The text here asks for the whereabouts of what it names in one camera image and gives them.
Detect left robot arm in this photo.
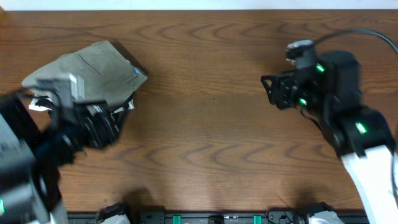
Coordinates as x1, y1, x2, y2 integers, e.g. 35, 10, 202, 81
1, 88, 130, 223

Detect khaki shorts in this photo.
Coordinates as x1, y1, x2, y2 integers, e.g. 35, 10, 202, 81
22, 40, 147, 113

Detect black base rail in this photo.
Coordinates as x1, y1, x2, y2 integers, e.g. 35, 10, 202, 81
67, 202, 369, 224

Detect white black printed shirt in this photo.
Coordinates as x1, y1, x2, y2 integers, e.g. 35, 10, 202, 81
29, 99, 134, 113

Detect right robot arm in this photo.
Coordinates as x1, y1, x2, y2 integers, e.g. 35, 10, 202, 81
261, 49, 397, 223

